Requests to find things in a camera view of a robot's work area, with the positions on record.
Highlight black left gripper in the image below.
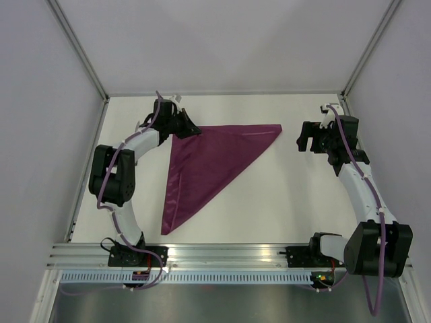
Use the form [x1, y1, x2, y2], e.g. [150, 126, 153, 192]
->
[166, 109, 201, 140]

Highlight purple cloth napkin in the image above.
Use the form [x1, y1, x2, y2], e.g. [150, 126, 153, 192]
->
[161, 124, 282, 236]

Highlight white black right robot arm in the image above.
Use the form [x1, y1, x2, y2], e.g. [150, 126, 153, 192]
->
[296, 116, 413, 278]

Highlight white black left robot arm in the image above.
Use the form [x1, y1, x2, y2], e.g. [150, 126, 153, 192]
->
[88, 95, 201, 266]

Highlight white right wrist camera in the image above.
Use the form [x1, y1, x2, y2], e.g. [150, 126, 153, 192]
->
[319, 103, 344, 129]

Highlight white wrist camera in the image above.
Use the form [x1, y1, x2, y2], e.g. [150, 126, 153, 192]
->
[319, 103, 344, 129]
[158, 94, 182, 106]

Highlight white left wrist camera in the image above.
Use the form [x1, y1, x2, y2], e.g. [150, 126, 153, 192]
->
[158, 94, 182, 106]

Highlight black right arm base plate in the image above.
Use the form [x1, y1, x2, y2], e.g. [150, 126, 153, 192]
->
[278, 246, 344, 268]

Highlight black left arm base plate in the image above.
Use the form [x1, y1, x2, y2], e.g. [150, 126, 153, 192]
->
[108, 245, 168, 268]

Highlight aluminium right frame post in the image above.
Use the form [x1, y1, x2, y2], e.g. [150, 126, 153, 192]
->
[339, 0, 403, 101]

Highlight aluminium frame post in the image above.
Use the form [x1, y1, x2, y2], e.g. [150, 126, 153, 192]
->
[45, 0, 110, 104]
[339, 0, 403, 101]

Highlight aluminium left frame post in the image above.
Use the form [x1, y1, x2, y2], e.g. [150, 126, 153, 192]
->
[45, 0, 110, 104]

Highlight white slotted cable duct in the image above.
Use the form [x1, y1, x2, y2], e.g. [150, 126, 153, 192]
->
[61, 270, 312, 285]

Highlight aluminium front rail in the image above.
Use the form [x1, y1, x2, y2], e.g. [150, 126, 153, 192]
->
[46, 242, 413, 270]

